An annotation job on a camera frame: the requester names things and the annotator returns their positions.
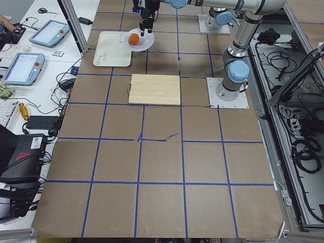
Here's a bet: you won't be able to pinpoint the upper blue teach pendant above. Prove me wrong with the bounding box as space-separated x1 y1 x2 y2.
29 20 70 48

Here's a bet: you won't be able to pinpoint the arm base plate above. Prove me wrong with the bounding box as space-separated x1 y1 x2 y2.
198 14 230 35
207 77 249 109

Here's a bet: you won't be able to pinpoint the orange fruit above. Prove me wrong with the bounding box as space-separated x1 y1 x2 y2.
128 33 140 46

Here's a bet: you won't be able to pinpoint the black power adapter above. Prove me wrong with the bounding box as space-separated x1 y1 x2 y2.
78 17 93 25

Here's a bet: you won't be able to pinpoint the green plush toy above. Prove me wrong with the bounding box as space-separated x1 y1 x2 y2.
0 80 16 100

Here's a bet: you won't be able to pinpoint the black scissors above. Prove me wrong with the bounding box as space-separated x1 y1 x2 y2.
37 8 59 15

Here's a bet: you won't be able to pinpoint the aluminium frame post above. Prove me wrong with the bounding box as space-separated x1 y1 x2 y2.
57 0 89 54

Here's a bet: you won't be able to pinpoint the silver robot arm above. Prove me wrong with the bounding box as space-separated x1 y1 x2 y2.
133 0 286 36
222 1 274 92

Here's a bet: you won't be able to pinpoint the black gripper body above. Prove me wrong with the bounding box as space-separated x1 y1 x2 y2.
133 0 160 29

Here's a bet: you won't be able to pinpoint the gold metal cylinder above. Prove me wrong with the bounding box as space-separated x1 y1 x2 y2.
19 103 29 120

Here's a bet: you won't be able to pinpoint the lower blue teach pendant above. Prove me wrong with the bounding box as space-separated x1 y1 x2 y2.
4 52 45 86

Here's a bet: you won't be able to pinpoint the blue teach pendant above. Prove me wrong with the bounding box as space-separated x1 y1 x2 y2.
29 20 70 48
4 52 45 86

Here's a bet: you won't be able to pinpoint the cream bear tray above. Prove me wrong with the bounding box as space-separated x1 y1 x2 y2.
93 31 132 67

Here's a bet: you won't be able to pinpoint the bamboo cutting board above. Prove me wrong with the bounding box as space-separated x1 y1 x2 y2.
129 74 181 105

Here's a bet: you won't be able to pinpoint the black laptop computer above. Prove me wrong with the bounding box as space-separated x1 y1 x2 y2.
1 126 47 184

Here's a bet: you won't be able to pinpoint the white round plate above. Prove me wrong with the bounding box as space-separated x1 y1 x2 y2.
124 28 154 52

